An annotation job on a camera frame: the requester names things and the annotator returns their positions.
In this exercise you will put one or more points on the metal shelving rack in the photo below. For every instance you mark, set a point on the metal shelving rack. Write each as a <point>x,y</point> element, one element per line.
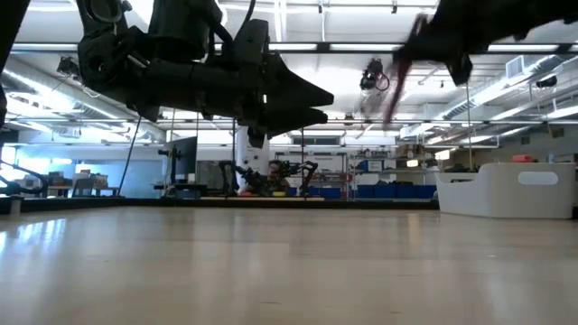
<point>397,158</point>

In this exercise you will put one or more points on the blue storage bin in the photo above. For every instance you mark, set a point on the blue storage bin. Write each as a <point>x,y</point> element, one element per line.
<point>422,192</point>
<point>369,192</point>
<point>396,192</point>

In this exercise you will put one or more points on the red box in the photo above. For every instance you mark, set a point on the red box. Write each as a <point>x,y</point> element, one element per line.
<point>523,158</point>

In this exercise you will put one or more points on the black overhead camera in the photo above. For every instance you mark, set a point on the black overhead camera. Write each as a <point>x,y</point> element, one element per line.
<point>372,74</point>

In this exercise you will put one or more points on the white round pillar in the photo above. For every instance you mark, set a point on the white round pillar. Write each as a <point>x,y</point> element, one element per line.
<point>250,155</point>

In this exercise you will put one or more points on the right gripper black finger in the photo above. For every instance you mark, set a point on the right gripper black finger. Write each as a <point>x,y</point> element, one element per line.
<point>413,50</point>

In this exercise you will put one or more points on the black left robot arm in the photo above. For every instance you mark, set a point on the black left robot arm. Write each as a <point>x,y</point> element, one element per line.
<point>171,86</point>

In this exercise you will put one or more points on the background black robot arm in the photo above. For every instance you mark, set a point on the background black robot arm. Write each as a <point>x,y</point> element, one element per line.
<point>235,178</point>
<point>307,173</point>

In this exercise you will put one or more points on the white plastic bin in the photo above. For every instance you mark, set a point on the white plastic bin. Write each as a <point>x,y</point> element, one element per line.
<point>496,198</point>

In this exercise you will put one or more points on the person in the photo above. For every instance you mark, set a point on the person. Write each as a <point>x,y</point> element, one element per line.
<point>276,177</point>

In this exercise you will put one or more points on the black monitor on stand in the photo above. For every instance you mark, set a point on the black monitor on stand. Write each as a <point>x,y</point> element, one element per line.
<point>183,158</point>

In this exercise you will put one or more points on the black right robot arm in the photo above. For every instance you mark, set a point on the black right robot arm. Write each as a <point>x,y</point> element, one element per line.
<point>519,18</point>

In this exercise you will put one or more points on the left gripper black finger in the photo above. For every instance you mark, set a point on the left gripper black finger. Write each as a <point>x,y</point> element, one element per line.
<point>293,119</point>
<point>298,90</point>

